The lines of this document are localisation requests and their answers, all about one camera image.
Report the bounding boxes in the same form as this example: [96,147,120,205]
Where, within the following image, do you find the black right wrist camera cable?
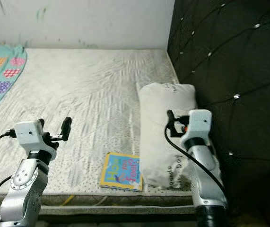
[164,122,228,200]

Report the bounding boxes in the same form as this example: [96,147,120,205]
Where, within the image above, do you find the white quilted mattress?
[0,48,202,216]

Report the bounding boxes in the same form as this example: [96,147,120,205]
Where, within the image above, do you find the black tufted headboard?
[167,0,270,227]

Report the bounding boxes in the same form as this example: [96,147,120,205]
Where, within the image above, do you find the colourful children's book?
[100,151,143,192]

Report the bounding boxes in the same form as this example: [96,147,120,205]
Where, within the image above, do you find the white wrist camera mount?
[14,120,46,151]
[181,109,212,143]

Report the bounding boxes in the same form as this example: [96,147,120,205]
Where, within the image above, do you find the black left wrist camera cable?
[0,131,17,157]

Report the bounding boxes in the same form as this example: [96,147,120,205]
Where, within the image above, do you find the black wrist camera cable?
[164,122,228,200]
[0,131,17,157]

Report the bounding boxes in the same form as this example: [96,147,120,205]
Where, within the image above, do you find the teal blanket with colourful hearts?
[0,44,28,121]

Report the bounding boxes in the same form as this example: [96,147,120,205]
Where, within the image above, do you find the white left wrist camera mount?
[14,120,46,151]

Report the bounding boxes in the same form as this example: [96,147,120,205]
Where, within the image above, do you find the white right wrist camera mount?
[181,109,212,143]

